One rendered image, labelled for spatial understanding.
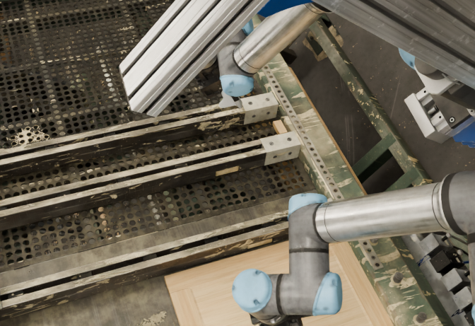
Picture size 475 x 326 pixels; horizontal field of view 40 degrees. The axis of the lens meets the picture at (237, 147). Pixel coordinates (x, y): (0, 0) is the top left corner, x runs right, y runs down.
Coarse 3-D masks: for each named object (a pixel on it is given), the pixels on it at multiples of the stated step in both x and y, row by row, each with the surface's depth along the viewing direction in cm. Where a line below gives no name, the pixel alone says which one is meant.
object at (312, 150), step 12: (264, 72) 239; (276, 84) 236; (288, 108) 229; (300, 132) 222; (312, 144) 219; (312, 156) 215; (324, 168) 213; (324, 180) 210; (336, 192) 207; (360, 240) 196; (372, 252) 194; (372, 264) 191
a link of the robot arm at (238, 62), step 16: (272, 16) 136; (288, 16) 132; (304, 16) 130; (320, 16) 132; (256, 32) 140; (272, 32) 136; (288, 32) 135; (224, 48) 151; (240, 48) 145; (256, 48) 141; (272, 48) 139; (224, 64) 150; (240, 64) 146; (256, 64) 144; (224, 80) 149; (240, 80) 147
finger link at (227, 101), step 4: (224, 96) 178; (228, 96) 178; (224, 100) 179; (228, 100) 179; (232, 100) 179; (240, 100) 180; (220, 104) 179; (224, 104) 180; (228, 104) 180; (232, 104) 180; (236, 104) 180; (240, 104) 181
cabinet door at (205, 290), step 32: (256, 256) 194; (288, 256) 195; (352, 256) 197; (192, 288) 185; (224, 288) 186; (352, 288) 190; (192, 320) 179; (224, 320) 180; (320, 320) 183; (352, 320) 183; (384, 320) 184
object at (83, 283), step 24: (264, 216) 196; (192, 240) 189; (216, 240) 190; (240, 240) 190; (96, 264) 181; (120, 264) 184; (144, 264) 183; (168, 264) 186; (192, 264) 191; (24, 288) 175; (48, 288) 175; (72, 288) 176; (96, 288) 181; (0, 312) 172; (24, 312) 176
